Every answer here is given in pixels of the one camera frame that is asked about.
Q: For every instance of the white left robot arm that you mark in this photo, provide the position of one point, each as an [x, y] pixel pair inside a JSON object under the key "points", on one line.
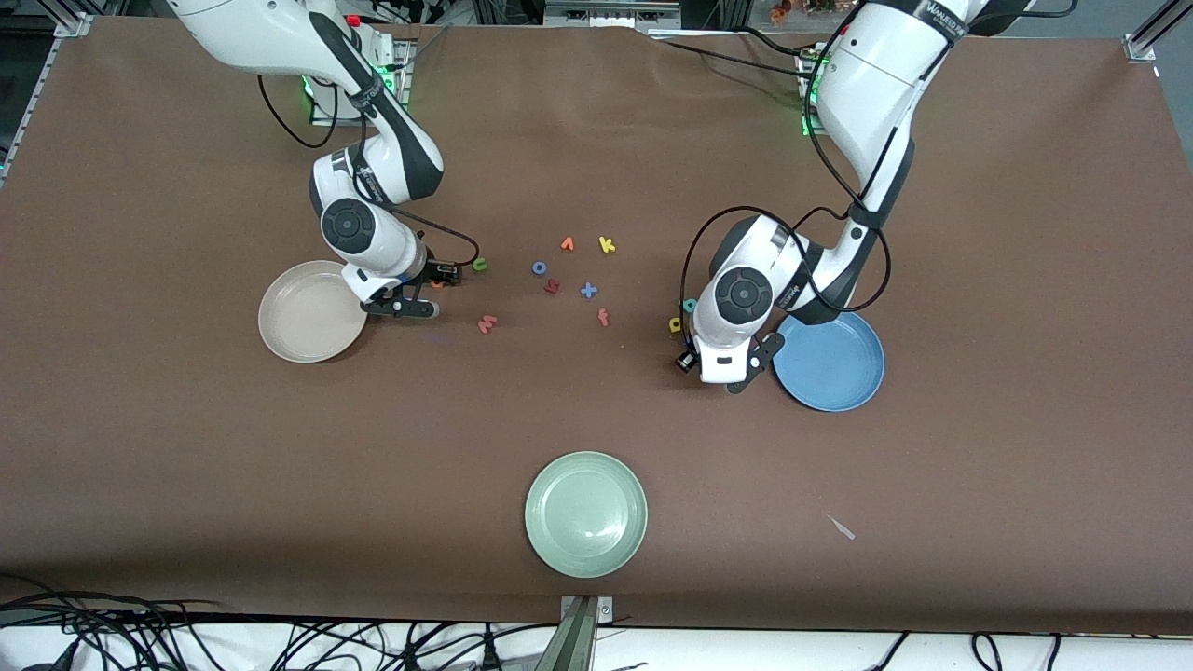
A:
{"points": [[867, 84]]}

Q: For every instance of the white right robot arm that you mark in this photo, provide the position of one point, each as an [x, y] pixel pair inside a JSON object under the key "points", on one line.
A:
{"points": [[280, 37]]}

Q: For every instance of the blue plate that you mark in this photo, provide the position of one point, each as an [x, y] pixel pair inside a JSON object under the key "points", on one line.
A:
{"points": [[834, 368]]}

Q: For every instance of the beige brown plate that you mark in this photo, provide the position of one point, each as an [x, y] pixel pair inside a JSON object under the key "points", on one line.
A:
{"points": [[308, 317]]}

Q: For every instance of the small grey paper scrap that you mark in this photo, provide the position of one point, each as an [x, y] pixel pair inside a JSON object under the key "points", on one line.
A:
{"points": [[842, 528]]}

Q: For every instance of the pale green plate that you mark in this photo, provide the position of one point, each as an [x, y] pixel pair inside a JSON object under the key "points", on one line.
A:
{"points": [[586, 514]]}

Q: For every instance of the brown table cover sheet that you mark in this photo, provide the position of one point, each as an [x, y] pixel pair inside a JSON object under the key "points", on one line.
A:
{"points": [[186, 466]]}

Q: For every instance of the grey equipment box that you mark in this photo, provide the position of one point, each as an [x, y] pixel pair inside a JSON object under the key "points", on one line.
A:
{"points": [[610, 11]]}

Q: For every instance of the aluminium frame strut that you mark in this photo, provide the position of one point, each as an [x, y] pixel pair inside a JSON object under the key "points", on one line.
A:
{"points": [[1151, 33], [28, 102]]}

